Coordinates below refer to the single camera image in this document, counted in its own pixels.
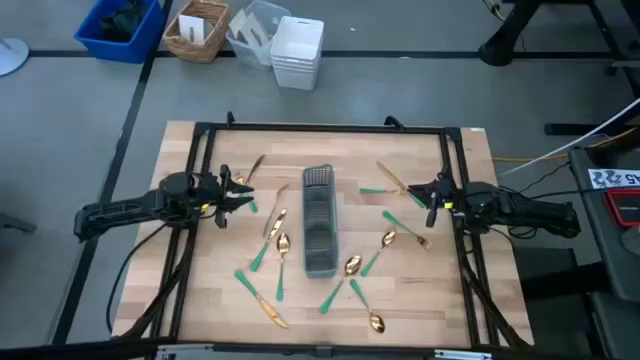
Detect silver metal bracket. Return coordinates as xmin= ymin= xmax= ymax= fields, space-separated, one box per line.
xmin=154 ymin=343 xmax=214 ymax=360
xmin=433 ymin=348 xmax=494 ymax=360

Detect dark cloth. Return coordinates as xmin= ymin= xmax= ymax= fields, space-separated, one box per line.
xmin=98 ymin=0 xmax=151 ymax=44

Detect white printed label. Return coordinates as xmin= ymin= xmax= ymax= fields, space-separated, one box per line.
xmin=588 ymin=168 xmax=640 ymax=190

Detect grey plastic cutlery caddy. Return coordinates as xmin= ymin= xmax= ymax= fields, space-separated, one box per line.
xmin=301 ymin=163 xmax=340 ymax=280

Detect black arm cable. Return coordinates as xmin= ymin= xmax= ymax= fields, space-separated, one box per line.
xmin=104 ymin=222 xmax=169 ymax=335

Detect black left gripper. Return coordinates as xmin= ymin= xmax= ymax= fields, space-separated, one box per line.
xmin=197 ymin=163 xmax=256 ymax=230

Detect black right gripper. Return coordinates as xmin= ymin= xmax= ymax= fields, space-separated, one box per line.
xmin=407 ymin=173 xmax=465 ymax=229

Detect clear plastic bin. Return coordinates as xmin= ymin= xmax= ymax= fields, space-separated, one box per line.
xmin=225 ymin=0 xmax=292 ymax=71

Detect yellow floor cable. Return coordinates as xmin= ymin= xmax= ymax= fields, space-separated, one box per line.
xmin=492 ymin=127 xmax=640 ymax=164

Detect black floor stand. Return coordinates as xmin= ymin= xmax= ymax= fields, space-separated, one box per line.
xmin=477 ymin=0 xmax=539 ymax=68

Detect woven wicker basket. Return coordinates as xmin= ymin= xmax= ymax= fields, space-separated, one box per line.
xmin=162 ymin=0 xmax=231 ymax=65

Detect beige cardboard pieces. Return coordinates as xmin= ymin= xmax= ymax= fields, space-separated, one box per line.
xmin=228 ymin=8 xmax=271 ymax=49

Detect black side table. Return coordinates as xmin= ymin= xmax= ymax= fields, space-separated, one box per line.
xmin=568 ymin=144 xmax=640 ymax=304

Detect white stacked plastic bins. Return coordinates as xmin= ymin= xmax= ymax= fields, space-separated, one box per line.
xmin=269 ymin=15 xmax=325 ymax=92

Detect white cable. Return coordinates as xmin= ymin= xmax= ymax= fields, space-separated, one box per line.
xmin=497 ymin=97 xmax=640 ymax=177

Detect white round floor base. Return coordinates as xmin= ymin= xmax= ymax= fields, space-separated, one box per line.
xmin=0 ymin=37 xmax=30 ymax=77

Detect white card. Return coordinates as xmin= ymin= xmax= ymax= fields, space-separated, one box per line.
xmin=177 ymin=13 xmax=207 ymax=44

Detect blue plastic bin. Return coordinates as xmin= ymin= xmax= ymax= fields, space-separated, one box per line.
xmin=73 ymin=0 xmax=169 ymax=65

